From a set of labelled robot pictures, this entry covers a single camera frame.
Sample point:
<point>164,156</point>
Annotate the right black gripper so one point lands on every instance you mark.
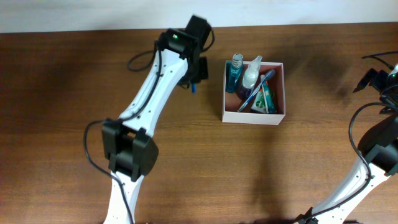
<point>376,80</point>

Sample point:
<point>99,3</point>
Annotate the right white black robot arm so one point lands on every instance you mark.
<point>376,151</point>

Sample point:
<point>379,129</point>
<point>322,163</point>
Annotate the white pink-lined open box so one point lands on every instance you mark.
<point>231,101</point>

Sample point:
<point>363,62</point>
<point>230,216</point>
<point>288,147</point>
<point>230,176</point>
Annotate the teal mouthwash bottle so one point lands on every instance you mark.
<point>234,73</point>

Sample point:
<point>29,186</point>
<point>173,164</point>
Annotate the green soap box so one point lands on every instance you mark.
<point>259,103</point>

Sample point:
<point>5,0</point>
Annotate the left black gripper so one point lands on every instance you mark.
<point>202,69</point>

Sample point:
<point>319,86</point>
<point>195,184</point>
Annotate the white green toothpaste tube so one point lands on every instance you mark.
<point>268,101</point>

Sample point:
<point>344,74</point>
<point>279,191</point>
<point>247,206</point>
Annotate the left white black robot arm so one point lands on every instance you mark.
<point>127,141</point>

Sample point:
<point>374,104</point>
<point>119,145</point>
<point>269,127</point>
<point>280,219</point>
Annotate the purple foam pump bottle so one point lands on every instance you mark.
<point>250,78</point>

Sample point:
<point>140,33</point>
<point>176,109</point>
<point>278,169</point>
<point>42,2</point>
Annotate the blue white toothbrush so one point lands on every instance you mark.
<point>255,91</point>

